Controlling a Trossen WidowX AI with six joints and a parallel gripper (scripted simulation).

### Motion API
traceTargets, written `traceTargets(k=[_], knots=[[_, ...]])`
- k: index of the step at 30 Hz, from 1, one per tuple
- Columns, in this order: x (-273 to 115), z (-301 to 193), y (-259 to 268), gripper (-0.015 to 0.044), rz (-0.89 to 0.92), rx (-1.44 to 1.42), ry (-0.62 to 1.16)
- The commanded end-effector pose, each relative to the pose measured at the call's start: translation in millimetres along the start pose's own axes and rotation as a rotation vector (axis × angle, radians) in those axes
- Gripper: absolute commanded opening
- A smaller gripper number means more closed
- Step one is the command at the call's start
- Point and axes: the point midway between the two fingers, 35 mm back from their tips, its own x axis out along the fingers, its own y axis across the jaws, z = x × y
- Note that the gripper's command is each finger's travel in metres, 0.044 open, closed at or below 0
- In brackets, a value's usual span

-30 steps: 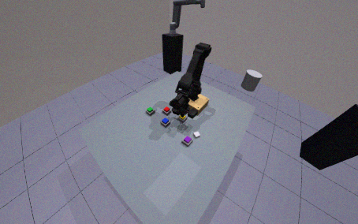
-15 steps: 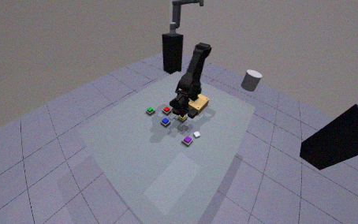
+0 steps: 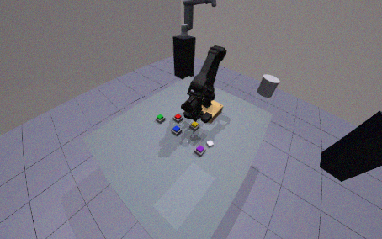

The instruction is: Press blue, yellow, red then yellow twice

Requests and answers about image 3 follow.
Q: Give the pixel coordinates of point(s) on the green button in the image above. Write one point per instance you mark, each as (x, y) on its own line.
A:
(160, 118)

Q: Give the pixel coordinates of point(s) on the blue button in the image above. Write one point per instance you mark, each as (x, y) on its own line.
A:
(176, 130)

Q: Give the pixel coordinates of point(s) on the red button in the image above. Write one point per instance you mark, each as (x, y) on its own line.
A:
(178, 118)

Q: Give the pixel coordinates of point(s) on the yellow button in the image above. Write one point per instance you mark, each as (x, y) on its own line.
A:
(194, 126)

